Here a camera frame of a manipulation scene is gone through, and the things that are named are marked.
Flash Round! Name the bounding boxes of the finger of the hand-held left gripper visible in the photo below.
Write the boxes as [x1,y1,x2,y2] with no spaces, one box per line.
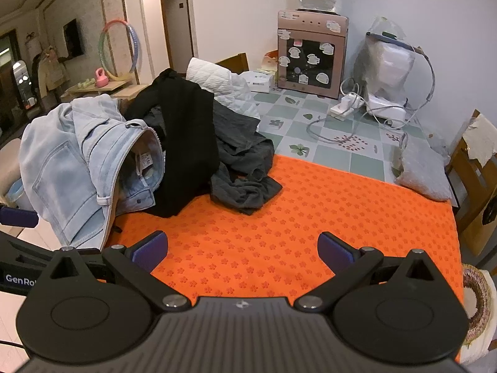
[0,206,40,229]

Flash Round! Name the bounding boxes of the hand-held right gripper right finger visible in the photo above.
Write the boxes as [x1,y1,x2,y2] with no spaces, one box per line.
[294,232,453,314]

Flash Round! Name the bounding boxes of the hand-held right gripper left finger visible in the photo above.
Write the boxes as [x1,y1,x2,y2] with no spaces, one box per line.
[38,230,192,314]

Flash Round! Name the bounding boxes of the black garment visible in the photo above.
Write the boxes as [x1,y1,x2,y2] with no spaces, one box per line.
[128,68,220,219]

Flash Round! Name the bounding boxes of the orange flower-patterned mat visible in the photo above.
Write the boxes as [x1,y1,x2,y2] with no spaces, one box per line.
[102,154,465,363]

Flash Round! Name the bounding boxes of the light blue jeans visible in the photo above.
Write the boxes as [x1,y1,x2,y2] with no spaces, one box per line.
[19,95,166,250]

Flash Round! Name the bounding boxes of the green checked tablecloth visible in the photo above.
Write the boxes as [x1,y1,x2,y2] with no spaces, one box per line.
[248,87,448,188]

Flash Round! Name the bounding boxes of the grey cloth bag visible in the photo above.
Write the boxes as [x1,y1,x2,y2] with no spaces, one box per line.
[394,132,453,202]

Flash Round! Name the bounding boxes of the standing mirror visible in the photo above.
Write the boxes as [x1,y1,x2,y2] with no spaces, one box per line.
[12,60,36,114]

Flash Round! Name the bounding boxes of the dark grey garment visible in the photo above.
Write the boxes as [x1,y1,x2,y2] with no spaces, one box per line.
[145,101,283,215]

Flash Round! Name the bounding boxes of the brown paper bag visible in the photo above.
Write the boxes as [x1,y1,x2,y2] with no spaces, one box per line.
[462,186,497,258]

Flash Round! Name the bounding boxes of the white power strip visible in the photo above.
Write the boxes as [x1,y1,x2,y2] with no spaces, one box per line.
[330,92,366,121]

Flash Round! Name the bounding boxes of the hanging beige coat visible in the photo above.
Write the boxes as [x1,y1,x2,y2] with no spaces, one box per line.
[36,46,71,96]

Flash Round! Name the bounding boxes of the round woven cushion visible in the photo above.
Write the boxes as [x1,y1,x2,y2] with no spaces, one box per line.
[462,264,492,349]

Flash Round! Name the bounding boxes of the cardboard box with paper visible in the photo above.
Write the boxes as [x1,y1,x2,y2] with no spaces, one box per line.
[446,109,497,258]

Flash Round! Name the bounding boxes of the low wooden table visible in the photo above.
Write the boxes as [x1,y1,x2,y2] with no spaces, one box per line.
[63,78,151,101]

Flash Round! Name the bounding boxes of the white stool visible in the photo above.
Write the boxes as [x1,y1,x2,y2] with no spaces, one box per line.
[458,267,497,365]

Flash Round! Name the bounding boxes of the white quilted cloth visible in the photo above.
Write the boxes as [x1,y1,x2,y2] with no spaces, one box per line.
[185,58,261,119]

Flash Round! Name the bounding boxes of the white cardboard box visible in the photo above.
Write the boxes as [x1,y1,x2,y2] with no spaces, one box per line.
[242,70,277,93]

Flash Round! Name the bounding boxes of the torn white paper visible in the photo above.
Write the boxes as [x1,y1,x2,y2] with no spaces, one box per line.
[462,114,497,168]

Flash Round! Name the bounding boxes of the white appliance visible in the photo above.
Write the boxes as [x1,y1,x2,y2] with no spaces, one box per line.
[365,41,417,130]

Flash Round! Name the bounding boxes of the clear plastic bag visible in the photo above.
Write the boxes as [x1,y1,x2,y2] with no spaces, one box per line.
[351,16,435,106]

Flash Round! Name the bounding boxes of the colourful hula hoop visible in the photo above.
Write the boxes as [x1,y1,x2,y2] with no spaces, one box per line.
[97,18,144,82]

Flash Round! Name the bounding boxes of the white power adapter with cable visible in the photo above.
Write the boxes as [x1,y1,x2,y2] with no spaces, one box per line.
[308,81,409,153]

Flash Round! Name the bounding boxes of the wall television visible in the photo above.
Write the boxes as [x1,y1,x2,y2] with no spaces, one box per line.
[62,18,84,58]

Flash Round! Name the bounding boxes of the grey hose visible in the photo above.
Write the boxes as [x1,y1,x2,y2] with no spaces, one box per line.
[388,38,436,126]

